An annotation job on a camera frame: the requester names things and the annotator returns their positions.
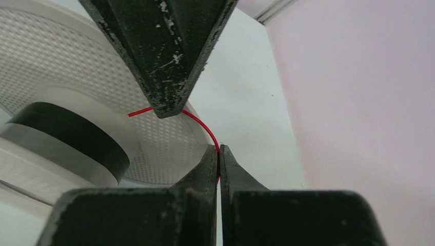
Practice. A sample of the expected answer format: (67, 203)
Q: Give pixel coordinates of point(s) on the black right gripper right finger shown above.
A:
(255, 215)

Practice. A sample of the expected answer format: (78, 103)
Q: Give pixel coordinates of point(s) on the left corner aluminium post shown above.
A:
(273, 10)

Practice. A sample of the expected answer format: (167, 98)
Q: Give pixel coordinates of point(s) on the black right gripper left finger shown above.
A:
(182, 214)

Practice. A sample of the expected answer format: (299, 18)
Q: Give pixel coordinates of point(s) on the white plastic cable spool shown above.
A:
(69, 95)

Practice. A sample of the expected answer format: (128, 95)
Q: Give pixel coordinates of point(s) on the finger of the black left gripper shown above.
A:
(165, 44)

